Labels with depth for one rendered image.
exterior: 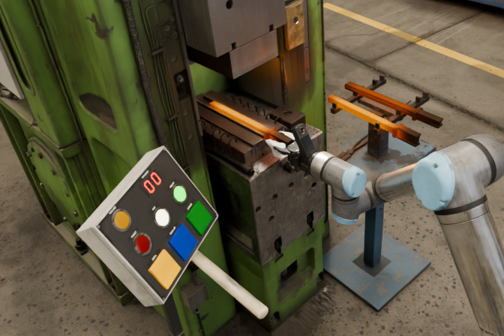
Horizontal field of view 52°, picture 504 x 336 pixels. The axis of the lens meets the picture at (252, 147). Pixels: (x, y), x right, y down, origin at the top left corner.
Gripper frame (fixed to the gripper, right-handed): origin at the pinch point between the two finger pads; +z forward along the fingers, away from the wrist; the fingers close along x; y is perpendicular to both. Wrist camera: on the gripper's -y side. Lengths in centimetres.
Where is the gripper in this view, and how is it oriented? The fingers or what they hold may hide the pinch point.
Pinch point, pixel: (274, 136)
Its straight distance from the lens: 180.6
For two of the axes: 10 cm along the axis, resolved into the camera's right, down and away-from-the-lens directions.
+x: 7.3, -4.6, 5.1
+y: 1.0, 8.0, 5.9
